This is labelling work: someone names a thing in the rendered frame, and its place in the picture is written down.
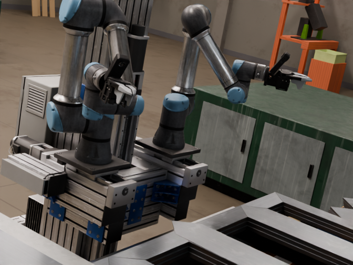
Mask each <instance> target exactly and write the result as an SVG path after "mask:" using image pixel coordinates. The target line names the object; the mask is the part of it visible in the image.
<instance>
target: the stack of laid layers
mask: <svg viewBox="0 0 353 265"><path fill-rule="evenodd" d="M268 209H270V210H272V211H275V212H278V213H280V214H281V213H283V214H285V215H287V216H290V217H292V218H295V219H297V220H300V221H302V222H304V223H307V224H309V225H312V226H314V227H316V228H319V229H321V230H324V231H327V232H329V233H332V234H334V235H336V236H339V237H341V238H344V239H346V240H349V241H351V242H353V230H352V229H349V228H347V227H344V226H342V225H339V224H337V223H335V222H332V221H329V220H327V219H324V218H322V217H319V216H317V215H314V214H312V213H310V212H307V211H305V210H302V209H299V208H296V207H294V206H291V205H289V204H287V203H284V202H282V203H279V204H277V205H275V206H272V207H270V208H268ZM246 229H247V230H249V231H251V232H254V233H256V234H258V235H260V236H263V237H265V238H267V239H270V240H272V241H275V242H277V243H279V244H281V245H284V246H286V247H288V248H290V249H293V250H295V251H297V252H300V253H302V254H304V255H306V256H309V257H311V258H313V259H316V260H318V261H320V262H322V263H325V264H327V265H353V261H350V260H348V259H345V258H343V257H341V256H338V255H336V254H334V253H332V252H329V251H327V250H324V249H322V248H320V247H317V246H315V245H313V244H310V243H308V242H306V241H303V240H301V239H298V238H296V237H294V236H291V235H289V234H287V233H284V232H282V231H280V230H277V229H275V228H272V227H270V226H268V225H265V224H263V223H261V222H259V221H256V220H254V219H251V218H249V217H246V218H244V219H242V220H239V221H237V222H235V223H232V224H230V225H228V226H225V227H223V228H221V229H218V230H217V231H219V232H221V233H223V234H225V235H227V236H229V237H231V236H233V235H235V234H237V233H239V232H242V231H244V230H246ZM188 241H189V240H188ZM187 256H188V257H190V258H192V259H195V260H197V261H199V262H201V263H203V264H205V265H238V264H236V263H234V262H231V261H229V260H227V259H225V258H223V257H221V256H219V255H217V254H215V253H213V252H211V251H209V250H207V249H205V248H203V247H201V246H199V245H197V244H195V243H193V242H191V241H189V242H187V243H185V244H182V245H180V246H178V247H175V248H173V249H171V250H168V251H166V252H164V253H161V254H159V255H157V256H154V257H152V258H150V259H147V260H146V261H148V262H150V263H152V264H154V265H169V264H171V263H173V262H175V261H178V260H180V259H182V258H184V257H187Z"/></svg>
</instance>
